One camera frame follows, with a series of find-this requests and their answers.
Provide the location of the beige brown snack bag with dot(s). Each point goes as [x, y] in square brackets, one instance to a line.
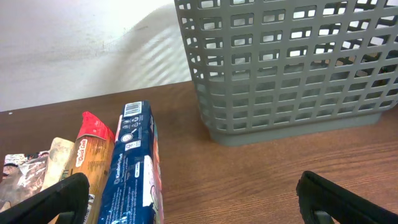
[25, 175]

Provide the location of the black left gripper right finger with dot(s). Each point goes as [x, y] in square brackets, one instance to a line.
[322, 201]

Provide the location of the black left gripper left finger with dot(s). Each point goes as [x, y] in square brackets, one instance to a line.
[67, 200]

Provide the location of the blue tissue pack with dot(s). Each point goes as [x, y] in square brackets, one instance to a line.
[133, 192]

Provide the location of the grey plastic lattice basket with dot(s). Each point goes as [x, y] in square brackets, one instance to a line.
[271, 69]

